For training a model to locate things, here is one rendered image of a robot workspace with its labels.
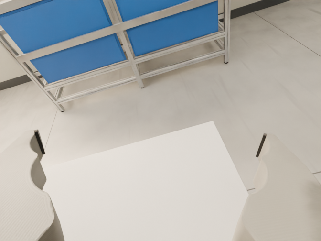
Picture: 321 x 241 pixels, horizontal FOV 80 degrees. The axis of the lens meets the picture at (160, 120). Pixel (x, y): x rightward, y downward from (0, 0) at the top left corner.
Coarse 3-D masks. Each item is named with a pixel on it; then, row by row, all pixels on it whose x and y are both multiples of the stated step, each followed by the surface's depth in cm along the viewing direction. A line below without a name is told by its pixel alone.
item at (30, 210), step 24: (24, 144) 9; (0, 168) 8; (24, 168) 8; (0, 192) 7; (24, 192) 7; (0, 216) 6; (24, 216) 6; (48, 216) 6; (0, 240) 6; (24, 240) 6; (48, 240) 6
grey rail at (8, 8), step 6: (6, 0) 127; (12, 0) 123; (18, 0) 123; (24, 0) 124; (30, 0) 124; (36, 0) 125; (0, 6) 124; (6, 6) 124; (12, 6) 125; (18, 6) 125; (0, 12) 126
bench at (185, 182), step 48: (144, 144) 51; (192, 144) 47; (48, 192) 48; (96, 192) 45; (144, 192) 42; (192, 192) 40; (240, 192) 37; (96, 240) 38; (144, 240) 36; (192, 240) 34
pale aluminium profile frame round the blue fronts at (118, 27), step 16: (192, 0) 137; (208, 0) 138; (224, 0) 144; (112, 16) 138; (144, 16) 139; (160, 16) 141; (224, 16) 152; (0, 32) 137; (96, 32) 142; (112, 32) 144; (224, 32) 159; (48, 48) 145; (64, 48) 146; (128, 48) 156; (176, 48) 162; (224, 48) 172; (128, 64) 166; (176, 64) 174; (32, 80) 163; (64, 80) 169; (80, 80) 170; (128, 80) 177; (48, 96) 176; (80, 96) 181
